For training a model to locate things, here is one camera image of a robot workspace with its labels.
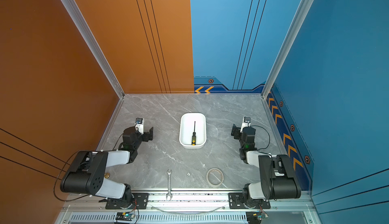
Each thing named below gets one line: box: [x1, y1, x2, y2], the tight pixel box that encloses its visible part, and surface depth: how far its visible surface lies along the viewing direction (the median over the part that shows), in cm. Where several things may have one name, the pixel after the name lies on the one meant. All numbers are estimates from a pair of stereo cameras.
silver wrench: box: [166, 169, 173, 201], surface depth 81 cm
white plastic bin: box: [179, 112, 207, 149], surface depth 101 cm
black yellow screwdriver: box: [191, 120, 197, 146], surface depth 96 cm
